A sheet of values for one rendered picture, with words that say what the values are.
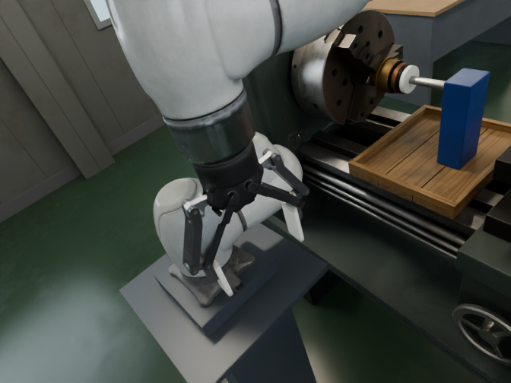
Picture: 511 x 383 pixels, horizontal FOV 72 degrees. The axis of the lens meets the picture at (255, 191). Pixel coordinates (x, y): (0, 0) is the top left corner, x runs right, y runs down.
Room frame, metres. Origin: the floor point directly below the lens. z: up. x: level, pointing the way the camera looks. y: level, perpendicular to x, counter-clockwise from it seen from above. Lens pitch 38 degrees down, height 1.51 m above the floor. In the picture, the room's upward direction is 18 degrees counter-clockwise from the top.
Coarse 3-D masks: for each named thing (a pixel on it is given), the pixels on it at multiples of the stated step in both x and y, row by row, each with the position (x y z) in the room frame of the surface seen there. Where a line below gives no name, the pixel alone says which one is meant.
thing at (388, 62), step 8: (384, 64) 0.84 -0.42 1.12; (392, 64) 0.83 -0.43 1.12; (400, 64) 0.82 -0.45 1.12; (408, 64) 0.81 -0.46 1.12; (376, 72) 0.84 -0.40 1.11; (384, 72) 0.82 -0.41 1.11; (392, 72) 0.81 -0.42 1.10; (400, 72) 0.79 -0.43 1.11; (376, 80) 0.83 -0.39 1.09; (384, 80) 0.82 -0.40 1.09; (392, 80) 0.80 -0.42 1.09; (376, 88) 0.84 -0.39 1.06; (384, 88) 0.82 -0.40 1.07; (392, 88) 0.80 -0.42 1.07
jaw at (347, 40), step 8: (336, 32) 0.91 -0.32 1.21; (328, 40) 0.91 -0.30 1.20; (336, 40) 0.89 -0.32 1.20; (344, 40) 0.88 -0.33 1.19; (352, 40) 0.86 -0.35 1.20; (344, 48) 0.87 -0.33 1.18; (352, 48) 0.86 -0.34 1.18; (360, 48) 0.88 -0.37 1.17; (368, 48) 0.86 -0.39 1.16; (344, 56) 0.90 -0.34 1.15; (352, 56) 0.87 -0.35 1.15; (360, 56) 0.86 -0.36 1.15; (368, 56) 0.86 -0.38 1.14; (376, 56) 0.86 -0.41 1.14; (352, 64) 0.90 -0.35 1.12; (360, 64) 0.87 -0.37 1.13; (368, 64) 0.86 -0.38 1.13; (376, 64) 0.84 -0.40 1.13; (368, 72) 0.87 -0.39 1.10
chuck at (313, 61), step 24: (360, 24) 0.93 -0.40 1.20; (384, 24) 0.98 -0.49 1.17; (312, 48) 0.93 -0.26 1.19; (336, 48) 0.89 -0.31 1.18; (384, 48) 0.98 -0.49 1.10; (312, 72) 0.90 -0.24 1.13; (336, 72) 0.89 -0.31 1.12; (360, 72) 0.98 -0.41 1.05; (312, 96) 0.90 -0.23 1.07; (336, 96) 0.88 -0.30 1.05; (336, 120) 0.88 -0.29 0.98
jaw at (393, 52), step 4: (392, 44) 0.98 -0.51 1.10; (388, 48) 0.97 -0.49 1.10; (392, 48) 0.96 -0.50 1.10; (396, 48) 0.95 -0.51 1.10; (400, 48) 0.95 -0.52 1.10; (380, 52) 0.96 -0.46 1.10; (384, 52) 0.95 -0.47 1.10; (388, 52) 0.94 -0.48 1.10; (392, 52) 0.93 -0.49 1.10; (396, 52) 0.92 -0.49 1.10; (400, 52) 0.95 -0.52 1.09; (384, 56) 0.93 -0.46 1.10; (388, 56) 0.92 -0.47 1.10; (392, 56) 0.91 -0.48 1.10; (396, 56) 0.91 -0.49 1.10; (400, 56) 0.95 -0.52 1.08; (364, 72) 0.96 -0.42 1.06
